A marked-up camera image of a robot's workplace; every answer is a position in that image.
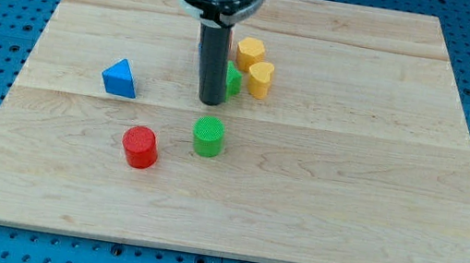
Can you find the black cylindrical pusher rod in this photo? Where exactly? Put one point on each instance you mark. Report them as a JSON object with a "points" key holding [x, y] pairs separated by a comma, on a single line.
{"points": [[213, 64]]}

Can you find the yellow heart block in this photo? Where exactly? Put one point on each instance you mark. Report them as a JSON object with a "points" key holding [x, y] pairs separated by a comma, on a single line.
{"points": [[260, 79]]}

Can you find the yellow hexagon block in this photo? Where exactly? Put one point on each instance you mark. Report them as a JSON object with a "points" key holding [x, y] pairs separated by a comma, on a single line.
{"points": [[249, 52]]}

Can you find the green star block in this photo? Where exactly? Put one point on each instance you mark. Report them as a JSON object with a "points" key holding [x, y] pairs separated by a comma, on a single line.
{"points": [[233, 80]]}

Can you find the green cylinder block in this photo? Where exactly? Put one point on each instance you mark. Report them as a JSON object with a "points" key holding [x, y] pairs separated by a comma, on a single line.
{"points": [[208, 133]]}

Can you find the blue triangle block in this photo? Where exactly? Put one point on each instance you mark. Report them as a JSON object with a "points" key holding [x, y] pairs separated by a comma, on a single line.
{"points": [[118, 80]]}

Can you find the red cylinder block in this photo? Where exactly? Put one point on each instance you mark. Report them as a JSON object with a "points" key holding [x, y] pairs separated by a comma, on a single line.
{"points": [[140, 147]]}

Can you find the wooden board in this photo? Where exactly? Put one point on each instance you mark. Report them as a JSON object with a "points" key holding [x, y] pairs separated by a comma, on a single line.
{"points": [[359, 154]]}

